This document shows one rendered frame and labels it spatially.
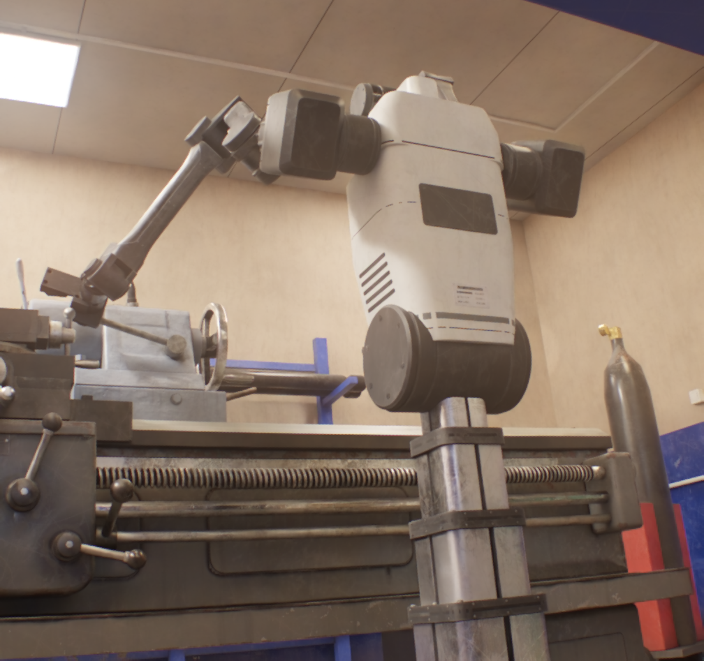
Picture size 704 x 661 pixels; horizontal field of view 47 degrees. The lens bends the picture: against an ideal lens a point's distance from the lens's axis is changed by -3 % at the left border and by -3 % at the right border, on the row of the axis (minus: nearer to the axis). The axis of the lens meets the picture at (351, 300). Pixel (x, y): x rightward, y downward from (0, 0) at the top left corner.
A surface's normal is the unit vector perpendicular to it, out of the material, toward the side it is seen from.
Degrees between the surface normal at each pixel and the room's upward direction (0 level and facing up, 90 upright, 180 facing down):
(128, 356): 68
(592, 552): 90
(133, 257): 107
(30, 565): 90
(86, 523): 90
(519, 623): 90
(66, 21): 180
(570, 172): 120
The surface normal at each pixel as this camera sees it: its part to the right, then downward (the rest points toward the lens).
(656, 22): 0.08, 0.93
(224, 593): 0.41, -0.36
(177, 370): 0.34, -0.71
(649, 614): -0.72, -0.20
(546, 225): -0.91, -0.08
